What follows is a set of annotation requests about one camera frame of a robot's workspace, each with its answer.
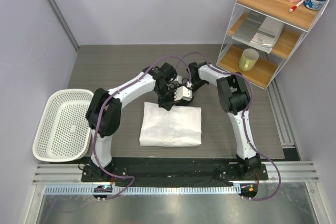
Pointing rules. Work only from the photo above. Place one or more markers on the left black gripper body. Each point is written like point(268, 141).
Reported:
point(165, 91)

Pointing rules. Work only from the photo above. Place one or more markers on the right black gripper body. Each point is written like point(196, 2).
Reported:
point(197, 83)

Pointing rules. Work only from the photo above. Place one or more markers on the white long sleeve shirt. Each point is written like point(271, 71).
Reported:
point(181, 126)

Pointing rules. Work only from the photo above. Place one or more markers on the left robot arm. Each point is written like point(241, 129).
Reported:
point(104, 113)

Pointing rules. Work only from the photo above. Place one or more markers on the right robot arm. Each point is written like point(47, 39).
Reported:
point(234, 99)

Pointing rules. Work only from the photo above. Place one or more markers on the light grey booklet stack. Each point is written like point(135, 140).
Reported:
point(267, 35)

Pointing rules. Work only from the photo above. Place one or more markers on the pale yellow cup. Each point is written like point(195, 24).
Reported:
point(248, 59)

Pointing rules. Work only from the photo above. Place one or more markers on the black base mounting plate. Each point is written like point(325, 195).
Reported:
point(171, 172)

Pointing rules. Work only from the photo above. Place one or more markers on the white perforated plastic basket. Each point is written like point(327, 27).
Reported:
point(63, 133)

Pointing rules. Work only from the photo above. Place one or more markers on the red white marker pen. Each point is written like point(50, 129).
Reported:
point(292, 9)

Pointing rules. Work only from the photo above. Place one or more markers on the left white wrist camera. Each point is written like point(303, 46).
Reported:
point(183, 93)

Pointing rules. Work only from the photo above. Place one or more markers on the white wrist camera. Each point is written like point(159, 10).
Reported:
point(183, 93)
point(181, 80)

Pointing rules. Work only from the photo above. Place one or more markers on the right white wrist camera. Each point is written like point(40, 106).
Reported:
point(181, 80)

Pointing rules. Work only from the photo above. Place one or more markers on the slotted grey cable duct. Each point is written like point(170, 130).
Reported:
point(100, 190)

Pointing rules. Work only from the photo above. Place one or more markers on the white wire wooden shelf rack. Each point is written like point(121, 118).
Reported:
point(297, 26)

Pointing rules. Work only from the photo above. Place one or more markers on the grey wall corner strip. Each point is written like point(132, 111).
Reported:
point(60, 18)

